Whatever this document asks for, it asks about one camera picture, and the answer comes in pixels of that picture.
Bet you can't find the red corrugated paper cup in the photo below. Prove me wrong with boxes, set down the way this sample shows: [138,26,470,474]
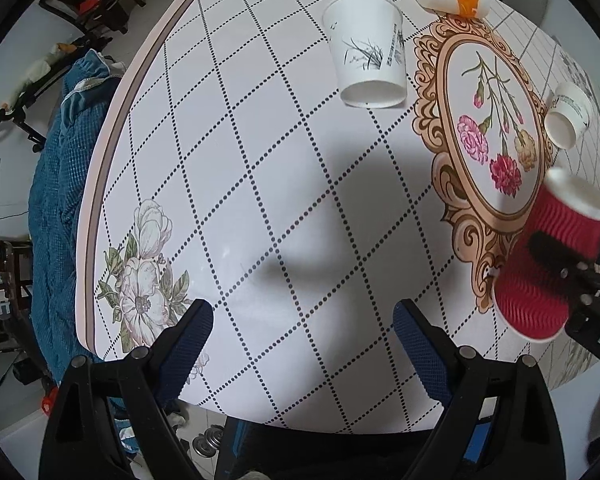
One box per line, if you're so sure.
[493,167,600,342]

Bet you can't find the white paper cup green print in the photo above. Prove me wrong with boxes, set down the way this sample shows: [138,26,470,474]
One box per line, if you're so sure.
[544,81,593,150]

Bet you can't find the white paper cup bamboo print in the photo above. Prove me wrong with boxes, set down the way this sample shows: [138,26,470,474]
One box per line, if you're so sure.
[322,0,407,108]

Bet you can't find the black trousers legs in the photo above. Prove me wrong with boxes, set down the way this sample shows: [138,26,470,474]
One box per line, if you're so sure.
[214,418,431,479]

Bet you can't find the blue quilted jacket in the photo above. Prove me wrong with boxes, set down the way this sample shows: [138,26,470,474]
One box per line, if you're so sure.
[26,49,131,446]

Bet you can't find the floral diamond pattern tablecloth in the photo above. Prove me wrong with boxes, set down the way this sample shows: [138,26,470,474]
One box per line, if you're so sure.
[76,0,600,434]

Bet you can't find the dark wooden chair left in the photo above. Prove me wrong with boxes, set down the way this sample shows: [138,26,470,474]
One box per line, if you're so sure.
[0,237,44,366]

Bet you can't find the black tripod stand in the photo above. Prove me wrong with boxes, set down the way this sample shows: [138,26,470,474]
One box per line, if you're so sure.
[0,36,112,153]

